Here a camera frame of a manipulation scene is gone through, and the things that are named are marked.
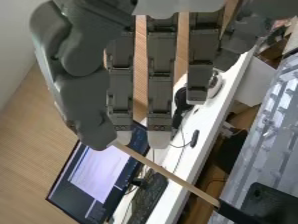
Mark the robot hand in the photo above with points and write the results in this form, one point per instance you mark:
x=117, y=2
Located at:
x=85, y=83

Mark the wooden chopstick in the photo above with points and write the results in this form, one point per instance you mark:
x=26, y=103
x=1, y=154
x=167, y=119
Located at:
x=174, y=175

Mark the black headphones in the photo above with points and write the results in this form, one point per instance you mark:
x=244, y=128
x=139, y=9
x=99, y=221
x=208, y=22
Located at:
x=182, y=106

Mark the computer screen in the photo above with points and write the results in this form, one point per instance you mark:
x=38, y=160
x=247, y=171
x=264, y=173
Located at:
x=95, y=176

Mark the black computer mouse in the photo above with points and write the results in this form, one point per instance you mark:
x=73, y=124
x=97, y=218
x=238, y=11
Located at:
x=195, y=138

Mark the white desk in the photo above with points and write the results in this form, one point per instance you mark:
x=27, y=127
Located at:
x=208, y=133

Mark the black keyboard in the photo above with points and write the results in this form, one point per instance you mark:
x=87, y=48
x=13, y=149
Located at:
x=148, y=196

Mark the clear box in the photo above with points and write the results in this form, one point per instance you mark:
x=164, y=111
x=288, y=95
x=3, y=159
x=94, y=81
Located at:
x=275, y=126

